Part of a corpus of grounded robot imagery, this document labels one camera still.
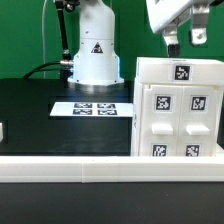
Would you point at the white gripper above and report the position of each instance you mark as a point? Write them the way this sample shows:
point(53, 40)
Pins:
point(164, 13)

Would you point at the white cabinet top block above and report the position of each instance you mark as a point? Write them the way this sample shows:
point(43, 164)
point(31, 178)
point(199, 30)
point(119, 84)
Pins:
point(180, 71)

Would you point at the white cabinet body box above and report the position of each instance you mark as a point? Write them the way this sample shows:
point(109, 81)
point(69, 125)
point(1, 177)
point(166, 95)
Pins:
point(137, 103)

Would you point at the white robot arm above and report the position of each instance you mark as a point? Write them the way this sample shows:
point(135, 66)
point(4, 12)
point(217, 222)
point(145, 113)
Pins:
point(96, 65)

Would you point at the white base tag plate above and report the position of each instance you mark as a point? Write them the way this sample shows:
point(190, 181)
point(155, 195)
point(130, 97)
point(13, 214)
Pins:
point(90, 109)

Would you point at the white L-shaped fence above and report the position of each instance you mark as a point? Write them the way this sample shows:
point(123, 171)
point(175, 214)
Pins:
point(90, 151)

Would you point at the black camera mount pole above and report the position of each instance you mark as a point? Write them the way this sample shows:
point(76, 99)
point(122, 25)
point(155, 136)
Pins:
point(61, 7)

